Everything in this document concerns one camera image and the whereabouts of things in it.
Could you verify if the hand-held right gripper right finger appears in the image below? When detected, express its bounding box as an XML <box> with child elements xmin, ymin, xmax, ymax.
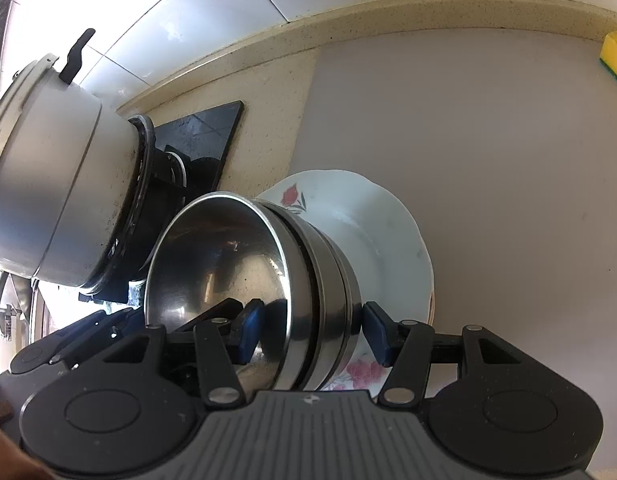
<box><xmin>363</xmin><ymin>301</ymin><xmax>527</xmax><ymax>407</ymax></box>

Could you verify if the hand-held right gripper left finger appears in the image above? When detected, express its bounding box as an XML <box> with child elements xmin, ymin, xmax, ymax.
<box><xmin>103</xmin><ymin>298</ymin><xmax>266</xmax><ymax>408</ymax></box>

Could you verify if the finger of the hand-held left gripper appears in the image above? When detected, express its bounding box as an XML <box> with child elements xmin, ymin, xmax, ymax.
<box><xmin>47</xmin><ymin>307</ymin><xmax>145</xmax><ymax>367</ymax></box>

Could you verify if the large steel bowl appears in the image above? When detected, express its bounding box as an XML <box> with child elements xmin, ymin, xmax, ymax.
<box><xmin>287</xmin><ymin>214</ymin><xmax>365</xmax><ymax>392</ymax></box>

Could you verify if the medium steel bowl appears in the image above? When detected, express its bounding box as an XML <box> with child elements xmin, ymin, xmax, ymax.
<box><xmin>256</xmin><ymin>199</ymin><xmax>323</xmax><ymax>392</ymax></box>

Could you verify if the small steel bowl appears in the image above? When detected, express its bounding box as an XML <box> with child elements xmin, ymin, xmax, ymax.
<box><xmin>144</xmin><ymin>191</ymin><xmax>292</xmax><ymax>392</ymax></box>

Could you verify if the large white floral plate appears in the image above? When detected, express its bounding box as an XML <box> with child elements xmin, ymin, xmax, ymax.
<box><xmin>256</xmin><ymin>169</ymin><xmax>435</xmax><ymax>392</ymax></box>

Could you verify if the person's right hand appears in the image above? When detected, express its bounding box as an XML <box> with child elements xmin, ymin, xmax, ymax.
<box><xmin>0</xmin><ymin>417</ymin><xmax>58</xmax><ymax>480</ymax></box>

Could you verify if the silver pot with lid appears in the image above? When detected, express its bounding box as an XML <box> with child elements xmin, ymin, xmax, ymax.
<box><xmin>0</xmin><ymin>28</ymin><xmax>156</xmax><ymax>297</ymax></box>

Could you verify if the black stove pot support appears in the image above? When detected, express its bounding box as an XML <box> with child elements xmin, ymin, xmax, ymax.
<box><xmin>86</xmin><ymin>115</ymin><xmax>190</xmax><ymax>295</ymax></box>

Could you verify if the grey counter mat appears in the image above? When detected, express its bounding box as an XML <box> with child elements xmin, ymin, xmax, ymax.
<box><xmin>292</xmin><ymin>27</ymin><xmax>617</xmax><ymax>480</ymax></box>

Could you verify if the black glass gas stove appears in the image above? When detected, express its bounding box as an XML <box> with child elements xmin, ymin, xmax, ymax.
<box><xmin>78</xmin><ymin>101</ymin><xmax>244</xmax><ymax>307</ymax></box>

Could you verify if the yellow sponge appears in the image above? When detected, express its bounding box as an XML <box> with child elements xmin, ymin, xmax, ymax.
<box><xmin>599</xmin><ymin>30</ymin><xmax>617</xmax><ymax>94</ymax></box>

